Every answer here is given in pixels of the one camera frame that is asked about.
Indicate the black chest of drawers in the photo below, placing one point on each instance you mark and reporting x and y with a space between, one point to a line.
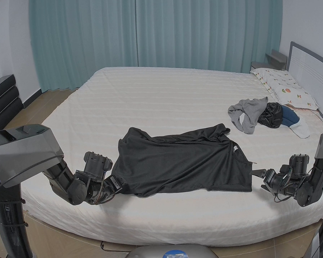
4 98

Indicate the white garment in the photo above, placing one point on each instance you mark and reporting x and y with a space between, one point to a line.
301 129

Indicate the bed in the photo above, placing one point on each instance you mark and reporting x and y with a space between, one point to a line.
150 103

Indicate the blue-green curtain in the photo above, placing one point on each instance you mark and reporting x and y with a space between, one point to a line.
204 23
83 31

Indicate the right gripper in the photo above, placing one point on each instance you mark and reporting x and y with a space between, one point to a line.
276 183

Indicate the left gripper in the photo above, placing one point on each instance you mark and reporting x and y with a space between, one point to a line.
111 187

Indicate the white printed pillow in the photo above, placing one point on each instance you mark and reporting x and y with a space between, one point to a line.
285 87

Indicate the black shiny garment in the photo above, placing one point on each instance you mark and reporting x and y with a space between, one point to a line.
271 114

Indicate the grey garment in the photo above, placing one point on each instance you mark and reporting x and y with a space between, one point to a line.
249 111

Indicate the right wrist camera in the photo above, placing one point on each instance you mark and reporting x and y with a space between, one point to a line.
284 169

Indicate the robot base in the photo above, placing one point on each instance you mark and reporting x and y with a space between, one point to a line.
150 253

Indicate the dark blue garment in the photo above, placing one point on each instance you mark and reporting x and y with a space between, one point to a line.
289 115

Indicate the grey bedside table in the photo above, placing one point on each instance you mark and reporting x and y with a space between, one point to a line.
276 58

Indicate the black T-shirt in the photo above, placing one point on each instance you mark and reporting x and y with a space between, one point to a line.
177 165

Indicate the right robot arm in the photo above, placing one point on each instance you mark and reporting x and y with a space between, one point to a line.
319 176

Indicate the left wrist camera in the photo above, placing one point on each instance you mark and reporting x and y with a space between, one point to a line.
109 164

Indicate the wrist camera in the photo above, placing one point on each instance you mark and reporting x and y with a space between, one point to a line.
109 164
284 169

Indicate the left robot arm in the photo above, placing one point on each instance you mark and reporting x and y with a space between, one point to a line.
24 152

